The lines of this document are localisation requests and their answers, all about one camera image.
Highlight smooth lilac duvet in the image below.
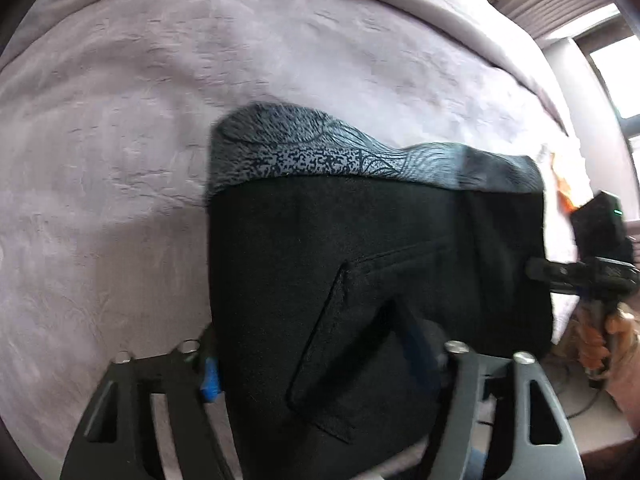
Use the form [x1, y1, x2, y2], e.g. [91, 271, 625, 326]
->
[0, 0, 573, 136]

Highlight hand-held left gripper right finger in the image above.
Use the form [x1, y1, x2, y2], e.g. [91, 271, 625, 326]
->
[385, 300, 588, 480]

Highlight window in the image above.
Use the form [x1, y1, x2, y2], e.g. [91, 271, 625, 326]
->
[587, 35, 640, 121]

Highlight person's right hand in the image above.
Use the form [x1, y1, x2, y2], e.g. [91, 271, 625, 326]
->
[580, 300, 640, 386]

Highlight white cloth with orange print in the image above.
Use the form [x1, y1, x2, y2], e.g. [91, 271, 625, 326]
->
[537, 144, 586, 333]

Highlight person's right forearm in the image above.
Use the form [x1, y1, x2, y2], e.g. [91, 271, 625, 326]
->
[607, 350, 640, 423]

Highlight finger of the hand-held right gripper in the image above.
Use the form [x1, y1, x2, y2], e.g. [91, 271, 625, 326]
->
[525, 256, 587, 292]

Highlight black pants with grey print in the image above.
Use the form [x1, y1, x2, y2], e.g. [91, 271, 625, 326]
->
[205, 102, 556, 480]

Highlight grey pleated curtain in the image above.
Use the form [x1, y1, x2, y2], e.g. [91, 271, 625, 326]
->
[492, 0, 621, 41]

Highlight black cable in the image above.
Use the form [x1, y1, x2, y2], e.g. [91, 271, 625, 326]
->
[555, 360, 608, 421]

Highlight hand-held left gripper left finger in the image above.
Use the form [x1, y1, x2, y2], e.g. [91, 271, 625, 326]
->
[60, 327, 236, 480]

